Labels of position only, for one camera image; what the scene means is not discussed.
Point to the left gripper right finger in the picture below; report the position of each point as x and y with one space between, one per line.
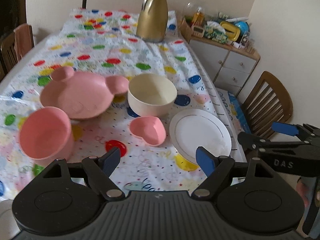
218 171

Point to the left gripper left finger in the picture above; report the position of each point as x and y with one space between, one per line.
98 171

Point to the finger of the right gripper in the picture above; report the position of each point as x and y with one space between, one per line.
254 142
291 130

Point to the pink round bowl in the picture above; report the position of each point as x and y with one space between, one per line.
46 135

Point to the pink heart-shaped bowl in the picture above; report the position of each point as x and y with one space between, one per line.
148 128

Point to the pink bear-shaped plate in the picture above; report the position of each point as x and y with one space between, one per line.
82 95

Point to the cream round bowl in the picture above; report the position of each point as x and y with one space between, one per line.
151 95

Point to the blue picture book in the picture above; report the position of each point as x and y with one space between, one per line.
234 111

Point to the wooden chair right side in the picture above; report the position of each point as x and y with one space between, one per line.
268 102

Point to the white gold-rimmed plate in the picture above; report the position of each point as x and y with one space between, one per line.
192 128

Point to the white drawer cabinet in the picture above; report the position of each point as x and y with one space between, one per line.
228 68

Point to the balloon print tablecloth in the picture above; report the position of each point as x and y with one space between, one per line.
105 43

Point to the blue globe on cabinet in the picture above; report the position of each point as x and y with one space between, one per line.
243 26

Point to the yellow container on cabinet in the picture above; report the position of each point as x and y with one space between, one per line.
232 31

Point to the green tissue pack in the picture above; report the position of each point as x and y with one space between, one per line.
215 35

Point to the amber bottle on cabinet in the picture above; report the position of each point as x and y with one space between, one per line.
198 17

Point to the pink towel on chair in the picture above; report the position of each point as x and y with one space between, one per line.
23 43

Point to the wooden chair with pink towel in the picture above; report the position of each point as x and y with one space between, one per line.
8 53

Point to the gold thermos jug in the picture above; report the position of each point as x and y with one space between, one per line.
152 21

